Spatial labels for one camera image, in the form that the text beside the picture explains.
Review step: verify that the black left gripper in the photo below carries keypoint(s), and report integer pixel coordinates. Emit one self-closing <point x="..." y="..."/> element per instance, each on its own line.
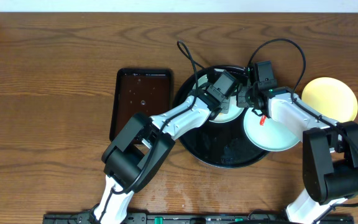
<point x="224" y="106"/>

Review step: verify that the black round tray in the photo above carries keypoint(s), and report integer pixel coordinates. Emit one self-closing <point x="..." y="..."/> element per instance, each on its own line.
<point x="223" y="145"/>

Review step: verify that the light green plate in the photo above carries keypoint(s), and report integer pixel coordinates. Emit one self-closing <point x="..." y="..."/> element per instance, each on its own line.
<point x="268" y="134"/>

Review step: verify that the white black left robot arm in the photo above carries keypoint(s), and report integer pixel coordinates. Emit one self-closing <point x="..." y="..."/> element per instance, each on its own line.
<point x="135" y="155"/>

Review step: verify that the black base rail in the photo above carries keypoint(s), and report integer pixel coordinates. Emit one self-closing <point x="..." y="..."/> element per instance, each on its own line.
<point x="143" y="218"/>

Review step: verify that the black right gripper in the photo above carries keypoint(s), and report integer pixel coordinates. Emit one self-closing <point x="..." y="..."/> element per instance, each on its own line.
<point x="241" y="98"/>

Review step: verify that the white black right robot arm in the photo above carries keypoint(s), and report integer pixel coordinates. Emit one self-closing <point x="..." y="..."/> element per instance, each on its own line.
<point x="330" y="151"/>

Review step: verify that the black rectangular tray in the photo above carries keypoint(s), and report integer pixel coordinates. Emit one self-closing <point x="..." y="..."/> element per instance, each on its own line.
<point x="140" y="90"/>

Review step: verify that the yellow plate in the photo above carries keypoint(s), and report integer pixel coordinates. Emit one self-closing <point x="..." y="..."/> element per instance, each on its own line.
<point x="332" y="98"/>

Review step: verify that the light blue plate front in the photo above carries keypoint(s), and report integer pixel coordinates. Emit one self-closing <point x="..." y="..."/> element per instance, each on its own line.
<point x="215" y="100"/>

